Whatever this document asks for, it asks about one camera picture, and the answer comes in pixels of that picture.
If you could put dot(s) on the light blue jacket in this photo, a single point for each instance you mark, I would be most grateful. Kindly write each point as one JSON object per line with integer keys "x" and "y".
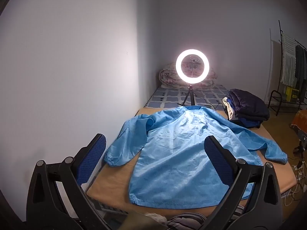
{"x": 172, "y": 148}

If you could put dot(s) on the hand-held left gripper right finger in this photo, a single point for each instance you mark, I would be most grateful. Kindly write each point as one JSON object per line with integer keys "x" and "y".
{"x": 219, "y": 160}

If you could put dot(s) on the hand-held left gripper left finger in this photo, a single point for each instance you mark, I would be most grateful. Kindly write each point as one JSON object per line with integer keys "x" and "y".
{"x": 92, "y": 158}

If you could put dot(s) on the orange box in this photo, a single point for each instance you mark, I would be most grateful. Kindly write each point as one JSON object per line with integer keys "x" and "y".
{"x": 301, "y": 119}

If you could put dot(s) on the navy puffer jacket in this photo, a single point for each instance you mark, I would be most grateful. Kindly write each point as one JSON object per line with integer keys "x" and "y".
{"x": 249, "y": 105}

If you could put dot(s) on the black stand device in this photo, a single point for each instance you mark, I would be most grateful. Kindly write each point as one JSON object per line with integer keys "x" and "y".
{"x": 302, "y": 143}

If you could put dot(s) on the person's striped clothing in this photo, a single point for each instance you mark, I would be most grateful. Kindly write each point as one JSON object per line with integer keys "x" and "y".
{"x": 184, "y": 220}

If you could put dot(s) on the black clothes rack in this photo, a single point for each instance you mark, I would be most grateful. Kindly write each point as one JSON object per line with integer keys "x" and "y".
{"x": 280, "y": 36}

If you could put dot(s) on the yellow box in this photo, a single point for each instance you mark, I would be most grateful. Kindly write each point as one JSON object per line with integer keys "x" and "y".
{"x": 292, "y": 94}

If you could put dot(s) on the white striped hanging towel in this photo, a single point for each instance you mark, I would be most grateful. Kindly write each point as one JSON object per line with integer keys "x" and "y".
{"x": 287, "y": 60}

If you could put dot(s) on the olive fuzzy-trimmed garment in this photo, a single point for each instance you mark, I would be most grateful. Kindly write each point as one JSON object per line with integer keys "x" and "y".
{"x": 148, "y": 220}

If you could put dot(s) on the cream white garment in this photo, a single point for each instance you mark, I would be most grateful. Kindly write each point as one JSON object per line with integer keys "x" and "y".
{"x": 227, "y": 107}

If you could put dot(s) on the dark hanging garment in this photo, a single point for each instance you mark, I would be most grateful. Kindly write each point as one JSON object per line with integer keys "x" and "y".
{"x": 301, "y": 69}

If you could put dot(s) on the floral folded quilt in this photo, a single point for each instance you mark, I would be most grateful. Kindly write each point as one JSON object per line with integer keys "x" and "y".
{"x": 168, "y": 76}

